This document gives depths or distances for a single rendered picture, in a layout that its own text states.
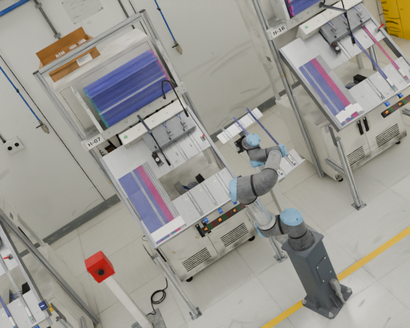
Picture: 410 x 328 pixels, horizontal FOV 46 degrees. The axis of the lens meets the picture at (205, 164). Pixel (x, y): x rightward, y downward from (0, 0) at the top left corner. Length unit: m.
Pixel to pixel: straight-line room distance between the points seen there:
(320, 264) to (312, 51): 1.48
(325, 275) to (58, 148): 2.85
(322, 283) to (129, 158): 1.46
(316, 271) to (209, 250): 1.02
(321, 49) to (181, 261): 1.83
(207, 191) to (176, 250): 0.63
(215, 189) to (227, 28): 2.18
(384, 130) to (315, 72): 0.88
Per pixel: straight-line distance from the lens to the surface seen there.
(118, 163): 3.24
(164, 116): 3.20
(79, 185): 4.97
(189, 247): 3.58
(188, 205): 3.11
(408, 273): 3.30
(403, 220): 3.59
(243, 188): 2.40
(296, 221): 2.70
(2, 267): 3.35
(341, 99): 3.39
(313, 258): 2.88
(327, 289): 3.10
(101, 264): 3.22
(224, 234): 3.64
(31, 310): 3.28
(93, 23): 4.51
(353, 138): 3.85
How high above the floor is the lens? 2.58
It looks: 32 degrees down
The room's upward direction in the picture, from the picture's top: 28 degrees counter-clockwise
